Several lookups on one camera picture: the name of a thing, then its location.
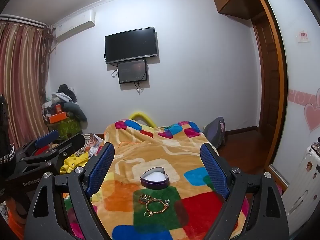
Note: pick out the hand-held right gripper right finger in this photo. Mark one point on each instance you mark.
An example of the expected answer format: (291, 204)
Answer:
(215, 170)

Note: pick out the white wardrobe door pink hearts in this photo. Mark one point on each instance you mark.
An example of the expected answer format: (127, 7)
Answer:
(300, 80)

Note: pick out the yellow cloth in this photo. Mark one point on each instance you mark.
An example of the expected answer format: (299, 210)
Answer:
(75, 161)

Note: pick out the green patterned bag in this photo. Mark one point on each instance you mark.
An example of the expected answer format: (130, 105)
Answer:
(67, 128)

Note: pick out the white suitcase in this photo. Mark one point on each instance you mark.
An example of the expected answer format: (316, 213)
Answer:
(305, 180)

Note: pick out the small black wall monitor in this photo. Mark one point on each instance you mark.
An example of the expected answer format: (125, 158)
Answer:
(132, 71)

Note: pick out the purple heart-shaped tin box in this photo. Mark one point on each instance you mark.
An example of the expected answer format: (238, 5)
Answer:
(155, 178)

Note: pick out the colourful patchwork blanket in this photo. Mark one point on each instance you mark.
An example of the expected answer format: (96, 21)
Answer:
(155, 150)

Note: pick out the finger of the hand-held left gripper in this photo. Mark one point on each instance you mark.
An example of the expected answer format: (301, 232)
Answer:
(47, 138)
(72, 142)

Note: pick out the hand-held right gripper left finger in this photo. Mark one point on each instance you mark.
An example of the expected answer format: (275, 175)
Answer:
(100, 166)

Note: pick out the yellow foam tube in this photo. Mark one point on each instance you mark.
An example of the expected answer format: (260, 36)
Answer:
(142, 116)

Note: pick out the grey backpack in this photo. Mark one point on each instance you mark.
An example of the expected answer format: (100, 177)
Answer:
(215, 132)

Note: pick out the brown wooden door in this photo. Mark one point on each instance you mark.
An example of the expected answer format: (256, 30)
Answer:
(267, 75)

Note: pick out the orange box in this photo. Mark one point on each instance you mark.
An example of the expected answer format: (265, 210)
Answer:
(57, 118)

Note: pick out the white air conditioner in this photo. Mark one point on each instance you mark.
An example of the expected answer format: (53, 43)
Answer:
(75, 26)

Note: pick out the striped patterned cloth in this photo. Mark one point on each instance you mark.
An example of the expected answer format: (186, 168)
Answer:
(93, 142)

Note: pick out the striped pink curtain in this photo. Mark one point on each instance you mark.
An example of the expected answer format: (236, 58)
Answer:
(22, 80)

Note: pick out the black wall television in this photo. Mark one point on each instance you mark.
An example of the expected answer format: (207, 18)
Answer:
(131, 45)

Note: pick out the small pink sticker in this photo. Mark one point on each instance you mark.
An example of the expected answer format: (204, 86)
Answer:
(303, 36)

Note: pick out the pile of clothes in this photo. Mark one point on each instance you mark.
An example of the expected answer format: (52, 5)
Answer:
(67, 102)

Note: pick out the person's left forearm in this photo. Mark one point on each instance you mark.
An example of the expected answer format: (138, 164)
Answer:
(6, 125)

